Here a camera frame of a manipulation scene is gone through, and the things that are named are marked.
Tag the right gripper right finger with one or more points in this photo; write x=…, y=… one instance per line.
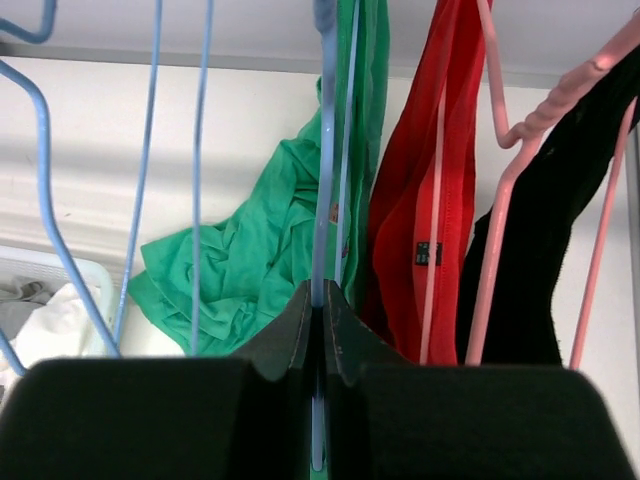
x=353, y=352

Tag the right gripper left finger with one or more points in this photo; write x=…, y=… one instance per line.
x=282, y=345

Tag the green tank top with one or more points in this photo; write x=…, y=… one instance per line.
x=225, y=421

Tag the blue hanger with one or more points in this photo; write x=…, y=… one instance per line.
x=325, y=17
x=196, y=173
x=40, y=36

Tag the white tank top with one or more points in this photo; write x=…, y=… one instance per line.
x=59, y=328

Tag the grey tank top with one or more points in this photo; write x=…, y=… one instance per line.
x=19, y=302

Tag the red tank top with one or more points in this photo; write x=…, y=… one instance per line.
x=422, y=206

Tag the black tank top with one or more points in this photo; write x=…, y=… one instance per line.
x=547, y=198

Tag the pink hanger far right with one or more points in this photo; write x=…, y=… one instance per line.
x=571, y=88

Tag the pink hanger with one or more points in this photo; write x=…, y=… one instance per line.
x=495, y=100
x=571, y=88

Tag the white plastic basket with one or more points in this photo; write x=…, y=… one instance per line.
x=32, y=265

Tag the aluminium hanging rail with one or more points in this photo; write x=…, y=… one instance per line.
x=24, y=50

